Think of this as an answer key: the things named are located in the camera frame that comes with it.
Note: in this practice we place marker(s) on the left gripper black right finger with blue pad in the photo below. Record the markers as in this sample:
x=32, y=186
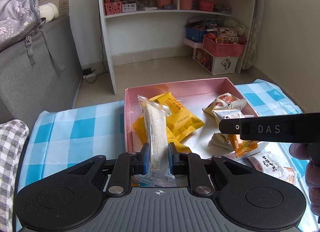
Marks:
x=191, y=166

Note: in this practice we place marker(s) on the pink plastic basket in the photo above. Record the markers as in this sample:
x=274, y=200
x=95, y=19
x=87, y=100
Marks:
x=222, y=49

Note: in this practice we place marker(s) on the white bookshelf desk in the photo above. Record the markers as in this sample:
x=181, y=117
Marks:
x=143, y=32

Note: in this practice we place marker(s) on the white snack packet black print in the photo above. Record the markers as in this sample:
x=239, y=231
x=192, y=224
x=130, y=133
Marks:
x=267, y=163

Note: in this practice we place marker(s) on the white red snack packet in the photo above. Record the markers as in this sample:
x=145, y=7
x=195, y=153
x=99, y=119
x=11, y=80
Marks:
x=226, y=106

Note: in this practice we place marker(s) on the pink cup right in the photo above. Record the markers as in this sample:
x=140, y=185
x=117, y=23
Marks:
x=186, y=4

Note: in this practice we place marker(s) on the silver grey backpack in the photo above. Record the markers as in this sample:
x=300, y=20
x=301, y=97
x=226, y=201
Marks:
x=20, y=22

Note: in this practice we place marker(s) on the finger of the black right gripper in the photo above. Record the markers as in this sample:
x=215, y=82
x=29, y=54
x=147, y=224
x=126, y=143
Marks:
x=229, y=126

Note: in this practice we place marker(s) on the pink perforated small basket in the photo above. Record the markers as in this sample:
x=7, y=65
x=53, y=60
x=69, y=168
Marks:
x=112, y=7

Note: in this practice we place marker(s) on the yellow orange snack bag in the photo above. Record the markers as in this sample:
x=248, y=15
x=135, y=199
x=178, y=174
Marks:
x=180, y=124

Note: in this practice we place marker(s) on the grey white checkered cushion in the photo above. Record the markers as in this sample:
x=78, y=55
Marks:
x=14, y=133

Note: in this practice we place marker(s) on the orange white snack packet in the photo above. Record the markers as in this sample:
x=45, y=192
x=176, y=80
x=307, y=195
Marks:
x=240, y=146

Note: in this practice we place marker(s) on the blue storage bin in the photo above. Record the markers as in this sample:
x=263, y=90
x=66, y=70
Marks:
x=196, y=31

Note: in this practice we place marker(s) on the clear white wafer snack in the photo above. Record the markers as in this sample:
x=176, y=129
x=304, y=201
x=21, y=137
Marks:
x=155, y=121

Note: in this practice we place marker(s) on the blue white checkered tablecloth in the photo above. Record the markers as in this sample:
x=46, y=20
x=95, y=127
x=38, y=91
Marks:
x=70, y=155

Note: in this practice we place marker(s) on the white printed storage box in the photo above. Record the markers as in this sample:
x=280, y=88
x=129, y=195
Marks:
x=215, y=65

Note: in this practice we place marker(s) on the gloved right hand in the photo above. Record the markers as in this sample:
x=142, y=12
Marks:
x=300, y=151

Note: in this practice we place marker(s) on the white plush toy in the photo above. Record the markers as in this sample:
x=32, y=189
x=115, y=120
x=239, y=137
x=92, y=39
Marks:
x=49, y=11

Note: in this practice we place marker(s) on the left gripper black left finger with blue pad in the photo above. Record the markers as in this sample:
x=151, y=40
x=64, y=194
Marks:
x=127, y=165

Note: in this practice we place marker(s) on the red small shelf basket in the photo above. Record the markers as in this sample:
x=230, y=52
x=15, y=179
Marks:
x=206, y=5

